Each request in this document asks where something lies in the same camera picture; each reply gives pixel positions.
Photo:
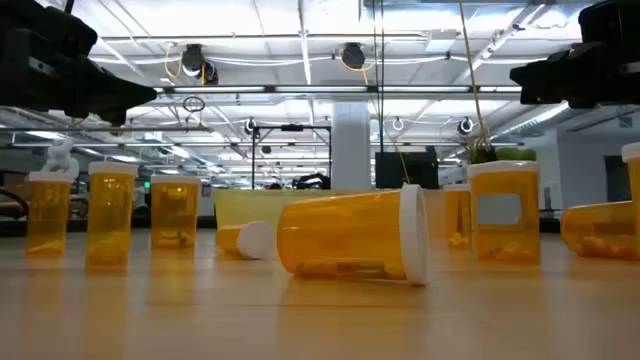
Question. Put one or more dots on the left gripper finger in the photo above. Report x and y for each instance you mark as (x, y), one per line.
(115, 97)

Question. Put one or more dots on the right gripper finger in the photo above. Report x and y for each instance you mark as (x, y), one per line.
(565, 77)

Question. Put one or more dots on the tall amber pill bottle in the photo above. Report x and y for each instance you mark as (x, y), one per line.
(635, 200)
(111, 220)

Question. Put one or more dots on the stout amber pill bottle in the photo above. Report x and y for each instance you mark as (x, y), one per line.
(175, 215)

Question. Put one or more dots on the slim amber pill bottle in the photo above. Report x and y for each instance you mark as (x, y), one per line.
(48, 220)

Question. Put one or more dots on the large labelled amber pill bottle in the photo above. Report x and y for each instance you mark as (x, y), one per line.
(505, 245)

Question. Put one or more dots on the small amber pill bottle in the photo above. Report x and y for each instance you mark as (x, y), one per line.
(255, 240)
(456, 220)

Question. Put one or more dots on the yellow translucent plastic bin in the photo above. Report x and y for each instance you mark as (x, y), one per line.
(250, 207)

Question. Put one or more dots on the orange translucent plastic bin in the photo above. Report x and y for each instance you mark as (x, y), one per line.
(435, 215)

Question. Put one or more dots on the white robot figure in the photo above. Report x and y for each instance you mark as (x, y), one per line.
(60, 157)

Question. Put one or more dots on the green plant in patterned pot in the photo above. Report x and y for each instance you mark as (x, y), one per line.
(515, 154)

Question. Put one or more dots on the small black ceiling reel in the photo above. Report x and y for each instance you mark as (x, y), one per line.
(250, 126)
(465, 125)

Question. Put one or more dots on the dark grey door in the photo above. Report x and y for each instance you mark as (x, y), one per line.
(617, 180)

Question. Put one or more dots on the long ceiling light strip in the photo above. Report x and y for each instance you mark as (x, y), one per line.
(320, 89)

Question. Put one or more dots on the black background robot arms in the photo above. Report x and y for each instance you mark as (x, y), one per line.
(312, 181)

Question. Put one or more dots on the white building column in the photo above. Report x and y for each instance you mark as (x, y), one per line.
(350, 150)

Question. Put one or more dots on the silver ventilation duct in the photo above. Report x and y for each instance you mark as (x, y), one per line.
(540, 120)

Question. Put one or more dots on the black aluminium table frame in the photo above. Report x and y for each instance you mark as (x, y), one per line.
(144, 227)

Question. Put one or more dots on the black background frame rig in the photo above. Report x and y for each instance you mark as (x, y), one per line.
(292, 127)

